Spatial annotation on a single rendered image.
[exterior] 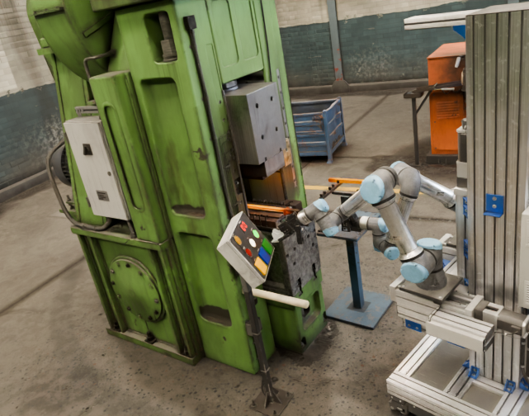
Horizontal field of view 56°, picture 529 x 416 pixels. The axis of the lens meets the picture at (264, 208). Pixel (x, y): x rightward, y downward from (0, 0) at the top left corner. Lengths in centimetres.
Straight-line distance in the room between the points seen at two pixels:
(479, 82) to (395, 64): 830
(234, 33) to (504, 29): 141
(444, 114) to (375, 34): 459
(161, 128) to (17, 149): 601
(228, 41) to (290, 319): 176
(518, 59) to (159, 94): 176
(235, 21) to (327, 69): 816
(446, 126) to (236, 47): 382
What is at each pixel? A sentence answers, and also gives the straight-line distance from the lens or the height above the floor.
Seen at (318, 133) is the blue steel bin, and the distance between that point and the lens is 673.
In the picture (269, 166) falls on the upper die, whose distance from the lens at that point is 292.
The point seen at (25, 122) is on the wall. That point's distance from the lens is 892.
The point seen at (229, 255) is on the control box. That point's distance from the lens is 244.
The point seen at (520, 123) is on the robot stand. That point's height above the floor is 160.
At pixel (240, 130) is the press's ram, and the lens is 283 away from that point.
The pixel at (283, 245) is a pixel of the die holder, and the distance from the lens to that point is 302.
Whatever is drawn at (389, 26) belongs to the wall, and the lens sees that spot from 1046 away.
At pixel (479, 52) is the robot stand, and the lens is 225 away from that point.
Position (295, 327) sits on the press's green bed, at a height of 23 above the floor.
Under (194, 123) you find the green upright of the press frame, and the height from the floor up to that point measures 169.
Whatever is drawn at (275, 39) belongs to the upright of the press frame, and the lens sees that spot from 326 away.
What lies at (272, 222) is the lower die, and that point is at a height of 98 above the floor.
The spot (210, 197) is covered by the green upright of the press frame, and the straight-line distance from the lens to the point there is 280.
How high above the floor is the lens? 225
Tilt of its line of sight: 23 degrees down
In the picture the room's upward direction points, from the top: 11 degrees counter-clockwise
